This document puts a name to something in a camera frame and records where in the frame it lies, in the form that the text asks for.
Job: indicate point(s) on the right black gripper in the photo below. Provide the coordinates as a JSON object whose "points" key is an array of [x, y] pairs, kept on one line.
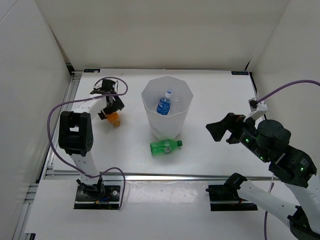
{"points": [[232, 122]]}

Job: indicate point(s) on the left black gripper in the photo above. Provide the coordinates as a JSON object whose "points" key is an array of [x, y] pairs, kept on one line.
{"points": [[117, 105]]}

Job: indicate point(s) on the orange plastic bottle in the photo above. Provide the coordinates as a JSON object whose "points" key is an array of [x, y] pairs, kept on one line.
{"points": [[114, 119]]}

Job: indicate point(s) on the blue label Pocari bottle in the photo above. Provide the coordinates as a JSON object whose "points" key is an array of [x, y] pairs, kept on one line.
{"points": [[164, 104]]}

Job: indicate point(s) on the green plastic bottle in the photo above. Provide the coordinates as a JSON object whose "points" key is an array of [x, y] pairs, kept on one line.
{"points": [[164, 147]]}

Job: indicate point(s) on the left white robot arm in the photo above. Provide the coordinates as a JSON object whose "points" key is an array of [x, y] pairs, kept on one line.
{"points": [[75, 135]]}

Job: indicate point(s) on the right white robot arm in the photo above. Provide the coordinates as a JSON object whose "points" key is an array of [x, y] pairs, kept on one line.
{"points": [[298, 172]]}

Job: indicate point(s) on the white octagonal plastic bin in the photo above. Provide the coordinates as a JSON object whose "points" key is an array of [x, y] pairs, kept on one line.
{"points": [[166, 126]]}

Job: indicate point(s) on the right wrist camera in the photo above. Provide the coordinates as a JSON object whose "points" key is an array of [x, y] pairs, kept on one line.
{"points": [[258, 109]]}

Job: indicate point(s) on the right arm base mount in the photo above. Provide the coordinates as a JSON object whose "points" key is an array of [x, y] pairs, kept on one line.
{"points": [[223, 199]]}

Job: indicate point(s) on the aluminium front rail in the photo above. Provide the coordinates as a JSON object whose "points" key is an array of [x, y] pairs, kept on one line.
{"points": [[178, 177]]}

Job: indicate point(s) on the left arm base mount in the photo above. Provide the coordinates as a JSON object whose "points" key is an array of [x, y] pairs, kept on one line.
{"points": [[108, 200]]}

